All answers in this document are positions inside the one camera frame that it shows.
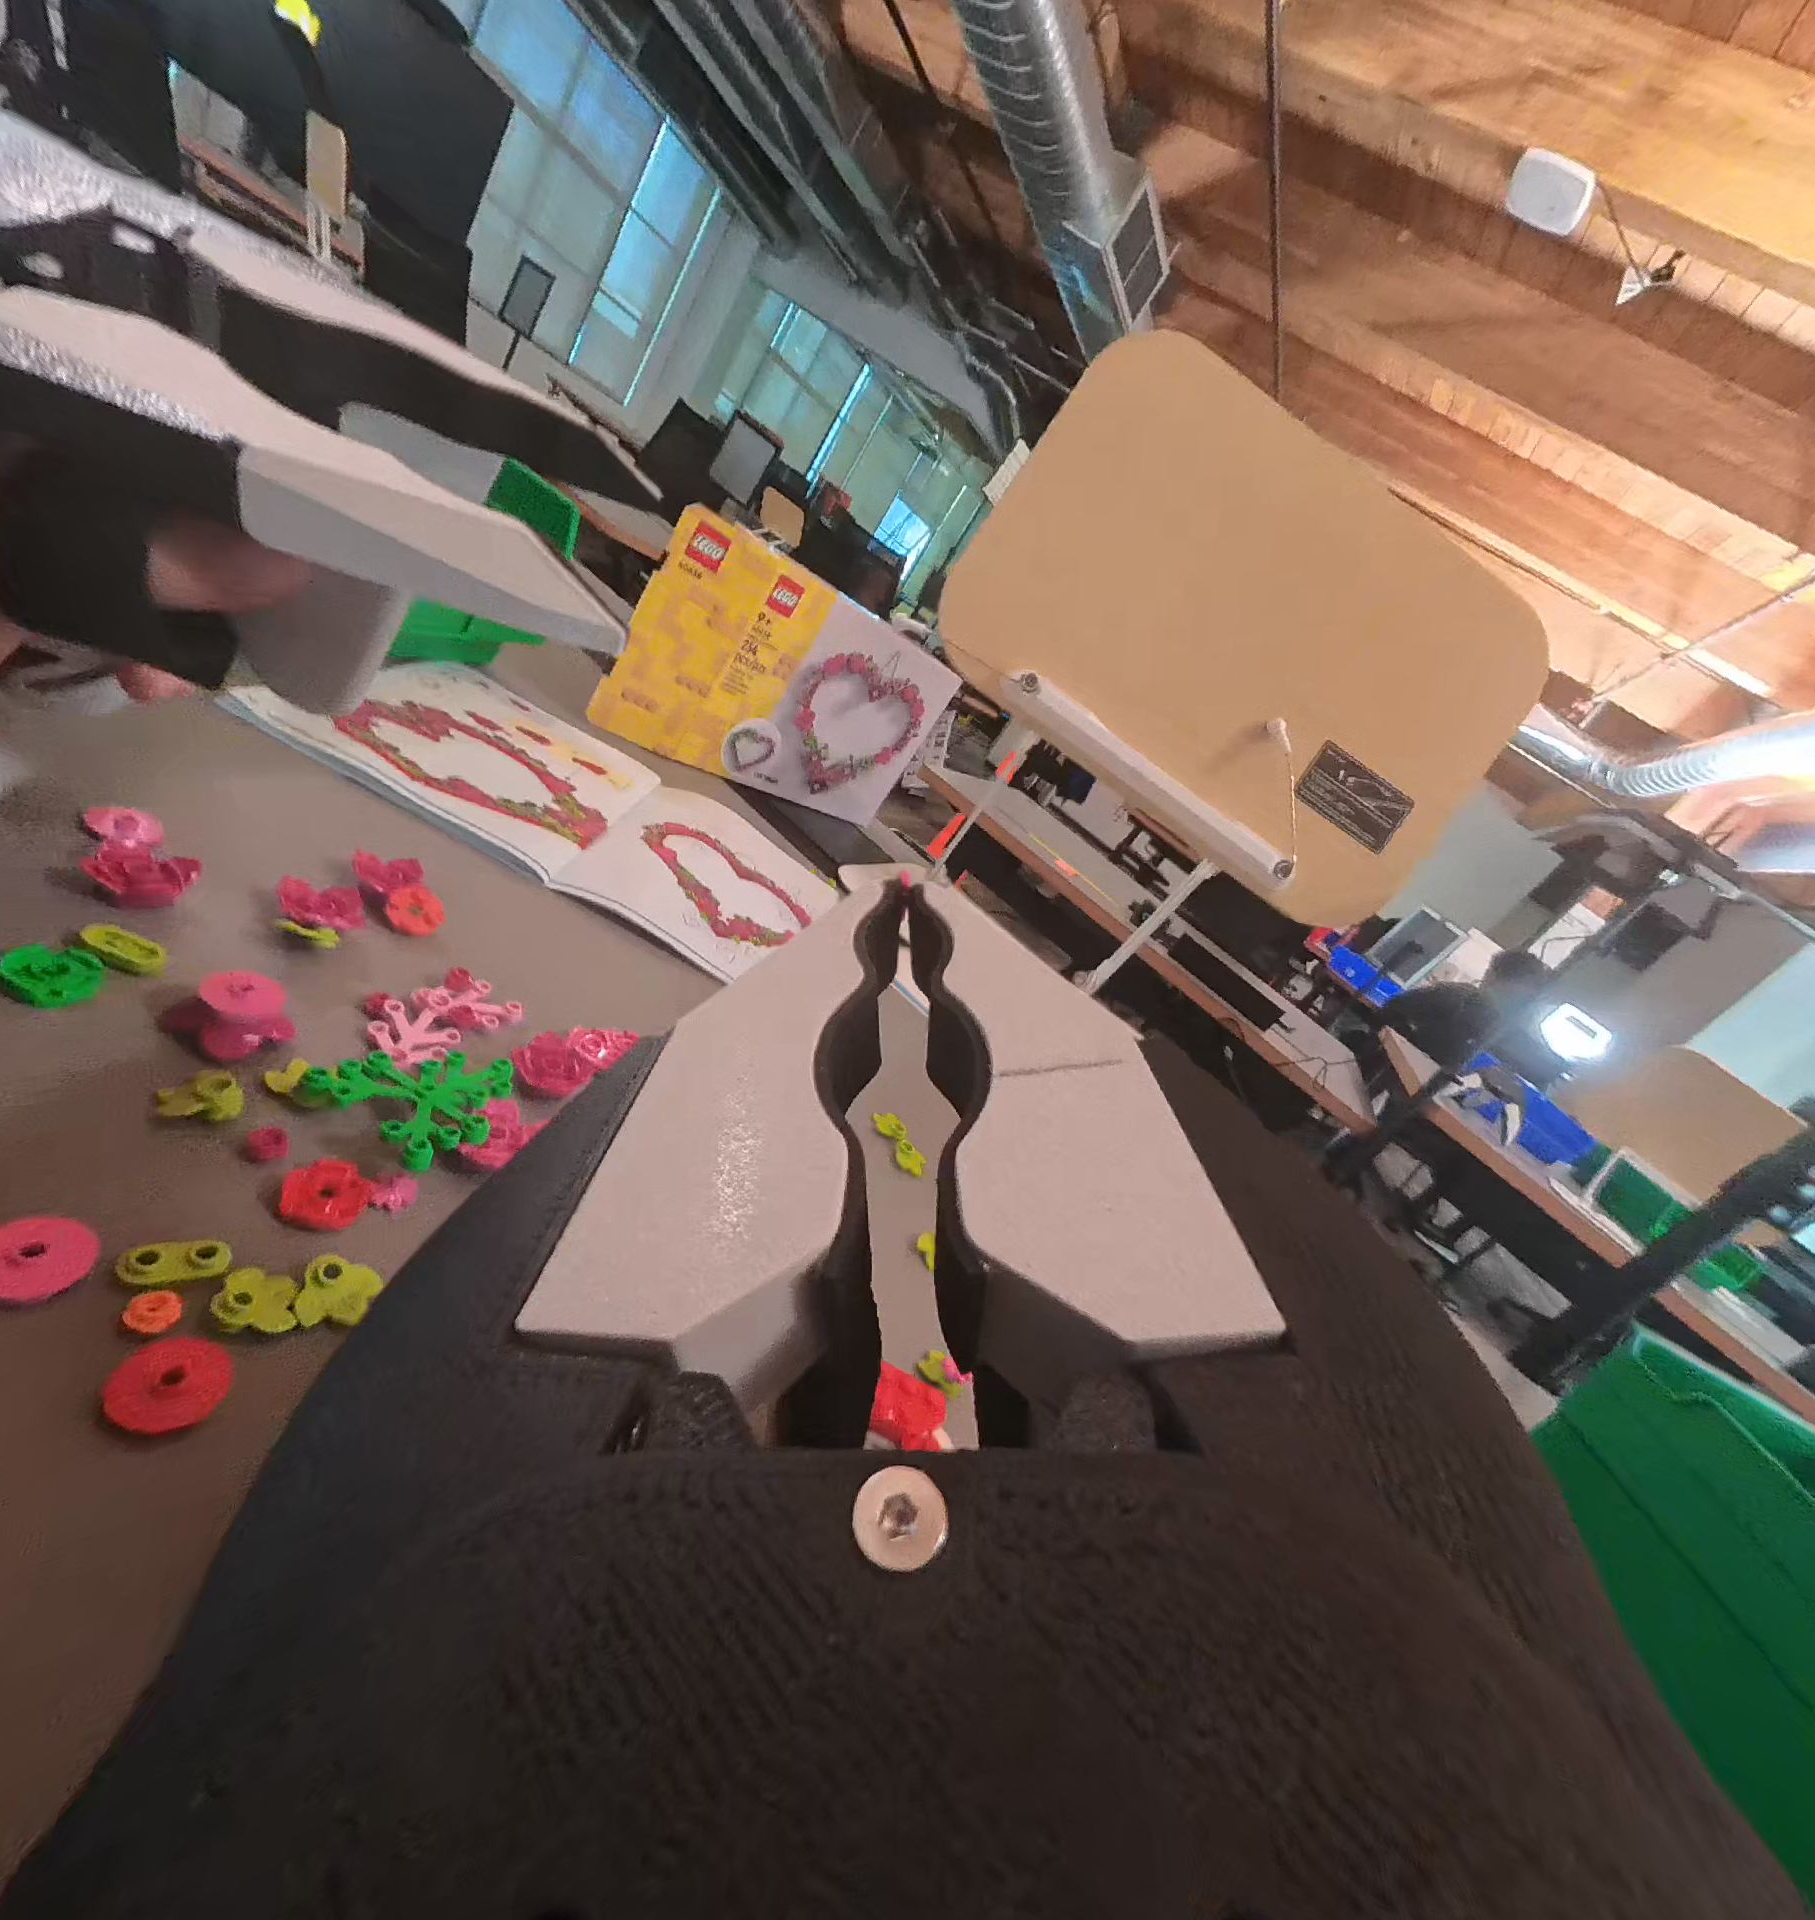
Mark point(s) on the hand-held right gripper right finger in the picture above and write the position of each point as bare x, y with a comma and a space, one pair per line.
1116, 1201

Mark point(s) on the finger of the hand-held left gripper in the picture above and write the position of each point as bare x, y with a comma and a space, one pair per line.
441, 405
397, 525

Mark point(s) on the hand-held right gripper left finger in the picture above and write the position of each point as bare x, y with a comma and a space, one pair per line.
697, 1201

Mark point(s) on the red heart brick frame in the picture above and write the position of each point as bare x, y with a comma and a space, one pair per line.
907, 1411

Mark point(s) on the magenta rose brick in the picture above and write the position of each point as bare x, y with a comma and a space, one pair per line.
568, 1056
388, 870
139, 874
319, 904

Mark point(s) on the red round disc brick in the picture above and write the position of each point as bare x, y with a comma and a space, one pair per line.
170, 1383

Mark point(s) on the yellow toy set box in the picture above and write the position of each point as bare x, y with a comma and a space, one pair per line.
697, 676

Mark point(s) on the person's left hand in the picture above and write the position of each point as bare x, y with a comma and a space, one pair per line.
223, 579

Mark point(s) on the green plastic bin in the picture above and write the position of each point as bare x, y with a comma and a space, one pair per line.
1716, 1576
535, 517

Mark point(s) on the bright pink rose brick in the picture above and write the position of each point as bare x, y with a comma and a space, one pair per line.
497, 1132

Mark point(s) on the wooden office desk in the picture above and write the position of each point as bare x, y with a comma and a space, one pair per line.
1304, 1051

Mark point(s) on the bare green brick stem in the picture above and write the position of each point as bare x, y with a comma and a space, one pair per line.
420, 1104

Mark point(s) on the light pink branch brick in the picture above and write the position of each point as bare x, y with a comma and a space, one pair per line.
441, 1013

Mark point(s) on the blue storage bin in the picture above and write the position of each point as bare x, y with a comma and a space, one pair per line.
1363, 968

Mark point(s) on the open instruction booklet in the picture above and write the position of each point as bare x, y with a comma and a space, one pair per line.
636, 857

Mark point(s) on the red flower brick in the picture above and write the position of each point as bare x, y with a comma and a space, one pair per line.
323, 1193

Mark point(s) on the orange-red round flower brick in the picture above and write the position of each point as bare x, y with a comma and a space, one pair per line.
413, 909

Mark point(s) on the magenta rose with disc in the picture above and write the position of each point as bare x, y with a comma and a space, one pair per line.
233, 1013

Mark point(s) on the scattered small loose bricks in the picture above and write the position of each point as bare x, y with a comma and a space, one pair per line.
172, 1260

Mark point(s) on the green storage bins on desk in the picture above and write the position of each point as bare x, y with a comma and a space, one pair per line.
1671, 1216

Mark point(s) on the green round brick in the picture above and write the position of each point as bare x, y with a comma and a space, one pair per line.
48, 974

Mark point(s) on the small beige panel on stand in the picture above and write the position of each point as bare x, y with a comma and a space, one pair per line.
1702, 1112

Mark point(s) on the beige panel on white stand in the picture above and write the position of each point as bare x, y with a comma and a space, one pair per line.
1221, 601

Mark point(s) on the pink round disc brick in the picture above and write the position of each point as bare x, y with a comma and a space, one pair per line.
30, 1258

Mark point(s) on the white ceiling box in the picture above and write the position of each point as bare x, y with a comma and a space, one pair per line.
1550, 194

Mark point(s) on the black wall screen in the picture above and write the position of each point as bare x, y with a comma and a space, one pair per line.
382, 106

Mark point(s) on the black metal frame post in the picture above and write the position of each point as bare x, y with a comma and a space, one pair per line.
1702, 1223

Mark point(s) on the silver air duct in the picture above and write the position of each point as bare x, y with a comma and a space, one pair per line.
1056, 151

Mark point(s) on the thin silver duct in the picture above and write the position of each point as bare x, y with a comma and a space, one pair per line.
1716, 757

